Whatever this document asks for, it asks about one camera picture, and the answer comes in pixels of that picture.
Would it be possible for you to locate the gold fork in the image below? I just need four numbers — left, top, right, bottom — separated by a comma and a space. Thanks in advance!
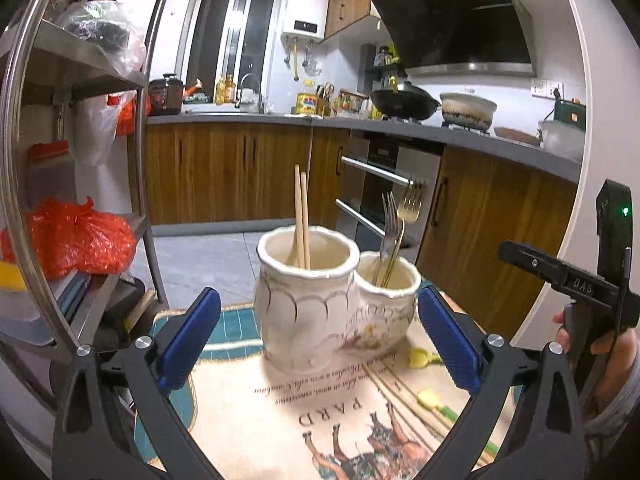
378, 181, 424, 287

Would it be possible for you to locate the built-in oven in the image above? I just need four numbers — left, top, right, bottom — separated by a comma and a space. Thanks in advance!
335, 130, 444, 262

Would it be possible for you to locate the printed horse table mat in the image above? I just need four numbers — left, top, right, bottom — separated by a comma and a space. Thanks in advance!
169, 304, 470, 479

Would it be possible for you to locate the stainless steel shelf rack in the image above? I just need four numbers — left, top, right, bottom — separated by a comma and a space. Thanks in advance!
1, 0, 165, 412

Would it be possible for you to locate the black wok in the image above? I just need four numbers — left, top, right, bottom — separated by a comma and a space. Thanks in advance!
371, 81, 440, 122

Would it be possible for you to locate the clear plastic bag on shelf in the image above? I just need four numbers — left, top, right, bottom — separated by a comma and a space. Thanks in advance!
55, 0, 146, 76

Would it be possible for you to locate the kitchen faucet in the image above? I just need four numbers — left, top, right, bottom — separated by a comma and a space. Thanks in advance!
234, 73, 266, 114

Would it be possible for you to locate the wooden chopstick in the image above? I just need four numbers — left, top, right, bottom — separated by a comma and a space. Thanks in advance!
294, 164, 306, 269
300, 171, 311, 270
387, 378, 497, 466
362, 364, 448, 440

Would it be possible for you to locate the yellow tin can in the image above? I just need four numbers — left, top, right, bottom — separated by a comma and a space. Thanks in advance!
295, 92, 318, 115

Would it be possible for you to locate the yellow tulip spoon green handle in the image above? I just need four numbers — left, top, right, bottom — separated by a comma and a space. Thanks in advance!
416, 388, 499, 462

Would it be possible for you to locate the right hand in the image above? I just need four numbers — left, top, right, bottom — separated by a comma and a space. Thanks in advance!
552, 309, 640, 416

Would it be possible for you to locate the white ceramic double utensil holder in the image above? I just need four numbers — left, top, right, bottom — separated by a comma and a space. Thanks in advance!
254, 226, 422, 374

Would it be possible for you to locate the white cooking pot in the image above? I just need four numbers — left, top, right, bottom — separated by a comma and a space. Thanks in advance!
440, 92, 497, 131

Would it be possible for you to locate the red bag hanging upper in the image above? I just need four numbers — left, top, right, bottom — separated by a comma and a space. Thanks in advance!
106, 91, 138, 136

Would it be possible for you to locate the red plastic bag lower shelf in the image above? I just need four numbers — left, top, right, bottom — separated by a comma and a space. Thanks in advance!
27, 197, 137, 281

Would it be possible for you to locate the white water heater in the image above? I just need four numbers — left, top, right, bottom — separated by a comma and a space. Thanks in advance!
282, 0, 330, 42

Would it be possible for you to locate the dark rice cooker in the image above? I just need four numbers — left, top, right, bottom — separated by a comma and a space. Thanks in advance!
149, 73, 183, 116

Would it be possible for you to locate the silver fork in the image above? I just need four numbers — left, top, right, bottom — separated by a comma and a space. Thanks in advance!
371, 191, 399, 286

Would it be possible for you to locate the black range hood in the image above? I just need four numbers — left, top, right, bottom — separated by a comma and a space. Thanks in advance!
371, 0, 535, 77

